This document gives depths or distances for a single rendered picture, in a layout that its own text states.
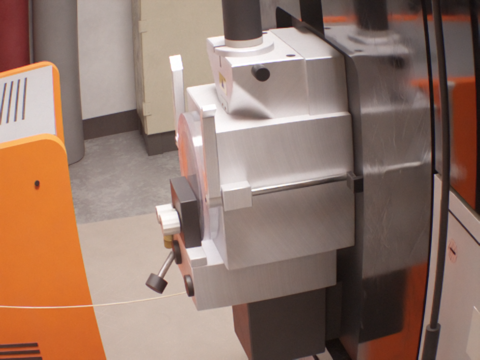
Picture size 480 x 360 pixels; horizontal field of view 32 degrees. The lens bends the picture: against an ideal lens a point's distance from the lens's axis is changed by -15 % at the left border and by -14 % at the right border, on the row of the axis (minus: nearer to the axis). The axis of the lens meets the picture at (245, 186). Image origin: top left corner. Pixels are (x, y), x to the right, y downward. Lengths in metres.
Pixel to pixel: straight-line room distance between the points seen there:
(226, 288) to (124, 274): 0.92
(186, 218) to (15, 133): 0.44
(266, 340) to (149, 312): 0.77
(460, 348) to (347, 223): 0.22
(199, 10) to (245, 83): 3.18
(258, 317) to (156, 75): 3.17
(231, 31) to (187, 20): 3.16
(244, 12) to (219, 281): 0.19
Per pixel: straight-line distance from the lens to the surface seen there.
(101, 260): 1.62
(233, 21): 0.61
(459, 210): 0.44
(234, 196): 0.60
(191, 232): 0.64
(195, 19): 3.78
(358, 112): 0.60
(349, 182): 0.61
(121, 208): 3.51
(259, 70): 0.58
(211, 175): 0.59
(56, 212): 1.01
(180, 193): 0.65
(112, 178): 3.78
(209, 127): 0.58
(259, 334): 0.69
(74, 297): 1.07
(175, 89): 0.69
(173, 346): 1.36
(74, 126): 3.94
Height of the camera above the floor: 1.46
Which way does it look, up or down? 24 degrees down
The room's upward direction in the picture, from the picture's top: 4 degrees counter-clockwise
